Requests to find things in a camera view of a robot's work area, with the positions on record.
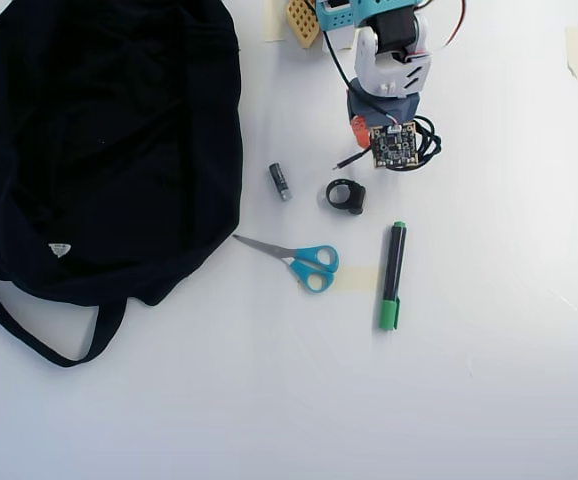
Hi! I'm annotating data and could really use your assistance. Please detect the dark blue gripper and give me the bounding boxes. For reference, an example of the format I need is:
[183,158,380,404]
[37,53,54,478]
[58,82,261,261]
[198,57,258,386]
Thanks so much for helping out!
[345,79,423,149]

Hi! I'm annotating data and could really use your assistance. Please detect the black braided usb cable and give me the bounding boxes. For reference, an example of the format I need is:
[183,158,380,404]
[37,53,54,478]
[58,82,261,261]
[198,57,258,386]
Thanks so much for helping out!
[332,115,444,174]

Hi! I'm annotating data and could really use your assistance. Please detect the black fabric bag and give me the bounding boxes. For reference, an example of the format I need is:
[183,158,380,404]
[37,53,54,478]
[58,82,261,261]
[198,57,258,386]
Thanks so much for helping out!
[0,0,246,369]

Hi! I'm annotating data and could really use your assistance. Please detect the black cylindrical battery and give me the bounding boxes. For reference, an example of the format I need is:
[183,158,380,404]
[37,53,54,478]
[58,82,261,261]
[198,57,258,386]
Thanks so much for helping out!
[267,162,294,204]

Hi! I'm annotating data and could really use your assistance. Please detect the narrow beige tape strip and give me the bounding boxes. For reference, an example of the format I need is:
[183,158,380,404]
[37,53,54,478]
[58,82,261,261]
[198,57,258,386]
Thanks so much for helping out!
[263,0,290,43]

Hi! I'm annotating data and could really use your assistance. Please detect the wide beige tape strip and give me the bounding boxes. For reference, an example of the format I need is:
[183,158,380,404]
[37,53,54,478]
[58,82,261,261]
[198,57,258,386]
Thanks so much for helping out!
[296,266,382,294]

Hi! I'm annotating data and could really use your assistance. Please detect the black green marker pen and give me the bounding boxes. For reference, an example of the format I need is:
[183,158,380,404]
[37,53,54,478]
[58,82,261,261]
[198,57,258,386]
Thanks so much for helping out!
[378,220,409,332]

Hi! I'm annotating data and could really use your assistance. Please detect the bare camera circuit board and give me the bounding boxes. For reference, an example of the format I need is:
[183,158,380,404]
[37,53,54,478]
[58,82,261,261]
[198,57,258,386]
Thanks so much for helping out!
[368,120,421,171]

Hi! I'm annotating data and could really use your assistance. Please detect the black ring clamp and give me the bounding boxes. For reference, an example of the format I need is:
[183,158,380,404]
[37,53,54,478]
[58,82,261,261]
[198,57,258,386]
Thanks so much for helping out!
[325,177,368,217]

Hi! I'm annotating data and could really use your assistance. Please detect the black arm wire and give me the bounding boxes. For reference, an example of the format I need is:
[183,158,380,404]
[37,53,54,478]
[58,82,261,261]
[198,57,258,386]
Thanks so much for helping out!
[320,27,403,124]

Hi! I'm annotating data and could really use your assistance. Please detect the yellow perforated base plate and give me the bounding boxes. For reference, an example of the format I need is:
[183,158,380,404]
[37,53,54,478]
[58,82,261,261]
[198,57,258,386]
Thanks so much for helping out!
[285,0,323,50]

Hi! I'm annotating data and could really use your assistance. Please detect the blue handled scissors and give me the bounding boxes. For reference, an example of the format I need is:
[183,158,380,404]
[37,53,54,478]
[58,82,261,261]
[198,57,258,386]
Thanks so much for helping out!
[232,233,340,295]

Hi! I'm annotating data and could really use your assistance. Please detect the red and white arm wires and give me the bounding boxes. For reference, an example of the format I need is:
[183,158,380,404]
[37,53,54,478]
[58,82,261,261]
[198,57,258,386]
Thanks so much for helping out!
[431,0,469,52]

